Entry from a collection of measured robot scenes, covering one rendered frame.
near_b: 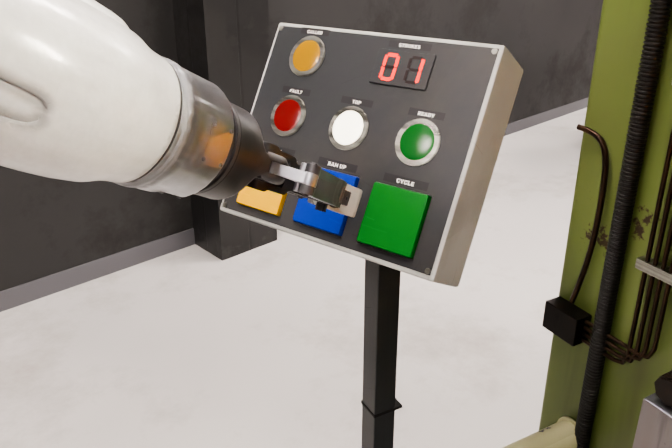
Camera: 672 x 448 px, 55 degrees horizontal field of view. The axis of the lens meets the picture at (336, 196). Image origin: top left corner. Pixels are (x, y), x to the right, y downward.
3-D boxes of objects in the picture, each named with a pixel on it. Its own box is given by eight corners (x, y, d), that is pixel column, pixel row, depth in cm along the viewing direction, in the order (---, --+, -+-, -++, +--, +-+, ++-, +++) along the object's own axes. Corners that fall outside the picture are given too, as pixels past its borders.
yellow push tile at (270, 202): (276, 215, 84) (293, 160, 84) (234, 201, 88) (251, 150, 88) (284, 217, 85) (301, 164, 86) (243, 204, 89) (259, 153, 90)
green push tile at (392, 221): (409, 258, 73) (429, 194, 73) (355, 240, 77) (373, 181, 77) (416, 259, 74) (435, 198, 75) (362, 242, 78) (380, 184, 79)
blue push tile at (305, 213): (337, 235, 79) (356, 176, 79) (290, 220, 83) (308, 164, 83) (345, 237, 80) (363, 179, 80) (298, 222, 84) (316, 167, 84)
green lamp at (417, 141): (416, 167, 74) (418, 131, 73) (394, 156, 78) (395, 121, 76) (438, 163, 76) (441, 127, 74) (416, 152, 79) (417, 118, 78)
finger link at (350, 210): (321, 173, 62) (327, 175, 61) (357, 189, 68) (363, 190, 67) (312, 203, 62) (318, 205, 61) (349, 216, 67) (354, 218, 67)
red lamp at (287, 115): (284, 137, 85) (283, 105, 84) (271, 128, 89) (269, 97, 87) (306, 133, 87) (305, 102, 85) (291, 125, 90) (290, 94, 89)
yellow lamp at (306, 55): (304, 76, 86) (303, 43, 84) (289, 70, 90) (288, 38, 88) (325, 74, 87) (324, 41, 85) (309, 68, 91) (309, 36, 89)
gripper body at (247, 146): (141, 177, 50) (221, 200, 58) (218, 202, 45) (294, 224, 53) (170, 85, 50) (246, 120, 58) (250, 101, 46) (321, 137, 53)
